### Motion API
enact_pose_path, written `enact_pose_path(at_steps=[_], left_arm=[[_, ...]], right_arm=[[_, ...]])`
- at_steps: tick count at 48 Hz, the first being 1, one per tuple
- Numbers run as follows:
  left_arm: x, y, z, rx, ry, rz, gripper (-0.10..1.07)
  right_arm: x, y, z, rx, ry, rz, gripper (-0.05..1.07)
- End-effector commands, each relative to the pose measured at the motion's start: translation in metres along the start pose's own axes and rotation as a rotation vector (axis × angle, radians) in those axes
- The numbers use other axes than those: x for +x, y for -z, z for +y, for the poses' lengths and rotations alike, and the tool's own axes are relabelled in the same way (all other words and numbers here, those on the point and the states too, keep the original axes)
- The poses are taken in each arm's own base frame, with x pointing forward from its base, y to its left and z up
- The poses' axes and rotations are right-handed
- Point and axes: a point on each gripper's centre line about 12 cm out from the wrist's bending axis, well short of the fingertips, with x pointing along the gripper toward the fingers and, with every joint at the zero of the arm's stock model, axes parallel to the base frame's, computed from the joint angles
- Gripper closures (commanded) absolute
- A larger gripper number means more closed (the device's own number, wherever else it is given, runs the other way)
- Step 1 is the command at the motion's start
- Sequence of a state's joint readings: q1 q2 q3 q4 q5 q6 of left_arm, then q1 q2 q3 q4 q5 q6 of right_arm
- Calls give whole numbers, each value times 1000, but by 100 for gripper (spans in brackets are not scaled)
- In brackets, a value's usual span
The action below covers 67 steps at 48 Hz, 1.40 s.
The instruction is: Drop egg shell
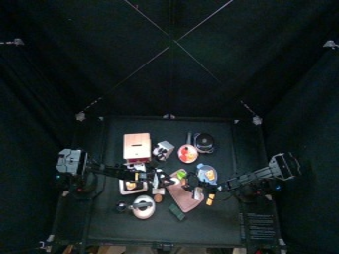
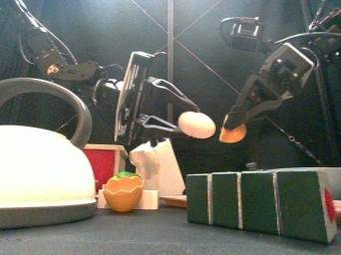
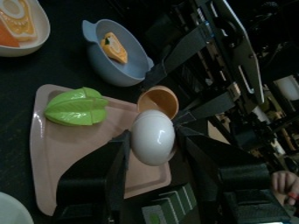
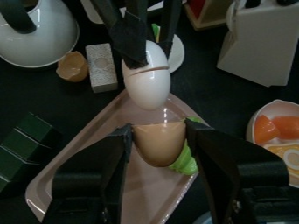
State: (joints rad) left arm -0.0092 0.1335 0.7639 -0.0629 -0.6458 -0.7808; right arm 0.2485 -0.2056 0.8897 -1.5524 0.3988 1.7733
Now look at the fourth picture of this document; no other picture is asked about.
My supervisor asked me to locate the narrow black finger of the left gripper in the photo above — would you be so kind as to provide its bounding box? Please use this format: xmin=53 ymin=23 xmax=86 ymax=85
xmin=156 ymin=0 xmax=182 ymax=60

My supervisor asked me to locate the wide black finger of the left gripper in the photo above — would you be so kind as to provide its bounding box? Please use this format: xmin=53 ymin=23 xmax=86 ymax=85
xmin=90 ymin=0 xmax=150 ymax=70

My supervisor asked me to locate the white knife block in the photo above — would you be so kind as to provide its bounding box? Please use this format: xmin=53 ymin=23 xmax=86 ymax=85
xmin=216 ymin=0 xmax=299 ymax=88

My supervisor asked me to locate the small white round plate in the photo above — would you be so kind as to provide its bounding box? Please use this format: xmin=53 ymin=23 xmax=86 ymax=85
xmin=165 ymin=33 xmax=185 ymax=74

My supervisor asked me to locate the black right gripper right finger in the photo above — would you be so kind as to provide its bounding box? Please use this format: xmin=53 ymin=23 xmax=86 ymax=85
xmin=184 ymin=118 xmax=299 ymax=224

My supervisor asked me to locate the orange toy food chunk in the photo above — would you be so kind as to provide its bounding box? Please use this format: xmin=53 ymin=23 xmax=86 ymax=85
xmin=253 ymin=114 xmax=281 ymax=144
xmin=270 ymin=115 xmax=299 ymax=140

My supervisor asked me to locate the green toy vegetable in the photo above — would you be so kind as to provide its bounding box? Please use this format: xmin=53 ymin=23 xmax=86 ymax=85
xmin=166 ymin=116 xmax=202 ymax=177

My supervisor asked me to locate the white speckled rectangular block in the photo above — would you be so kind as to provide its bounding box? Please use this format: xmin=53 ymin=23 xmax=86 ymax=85
xmin=83 ymin=43 xmax=118 ymax=94

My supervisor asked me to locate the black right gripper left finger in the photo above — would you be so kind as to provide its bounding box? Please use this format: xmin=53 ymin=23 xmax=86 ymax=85
xmin=41 ymin=122 xmax=134 ymax=224

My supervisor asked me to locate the pink plastic tray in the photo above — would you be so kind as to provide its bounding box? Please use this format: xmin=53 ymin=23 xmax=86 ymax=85
xmin=23 ymin=88 xmax=209 ymax=224

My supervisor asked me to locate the white kettle with black handle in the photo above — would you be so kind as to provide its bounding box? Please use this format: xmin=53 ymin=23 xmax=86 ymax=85
xmin=0 ymin=0 xmax=79 ymax=69

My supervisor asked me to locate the yellow toy citrus slice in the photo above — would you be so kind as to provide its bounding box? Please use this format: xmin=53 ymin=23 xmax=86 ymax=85
xmin=262 ymin=142 xmax=299 ymax=179

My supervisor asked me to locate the green toy piece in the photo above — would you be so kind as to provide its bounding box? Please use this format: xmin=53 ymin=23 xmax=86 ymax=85
xmin=150 ymin=23 xmax=161 ymax=44

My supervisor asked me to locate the dark green stepped block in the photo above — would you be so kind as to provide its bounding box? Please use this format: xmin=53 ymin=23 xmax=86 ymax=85
xmin=0 ymin=112 xmax=62 ymax=197

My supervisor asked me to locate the white toy egg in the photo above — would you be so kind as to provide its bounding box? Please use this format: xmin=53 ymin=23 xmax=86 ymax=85
xmin=120 ymin=39 xmax=173 ymax=111

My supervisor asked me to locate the white bowl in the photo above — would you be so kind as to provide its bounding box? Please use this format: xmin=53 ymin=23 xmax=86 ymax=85
xmin=244 ymin=99 xmax=299 ymax=189

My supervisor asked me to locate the tan egg shell half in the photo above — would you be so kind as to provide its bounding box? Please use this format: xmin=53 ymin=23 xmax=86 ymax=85
xmin=132 ymin=121 xmax=186 ymax=168
xmin=54 ymin=51 xmax=89 ymax=83

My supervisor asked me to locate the wooden box with red panel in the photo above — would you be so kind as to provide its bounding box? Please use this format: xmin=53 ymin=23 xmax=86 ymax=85
xmin=182 ymin=0 xmax=234 ymax=32

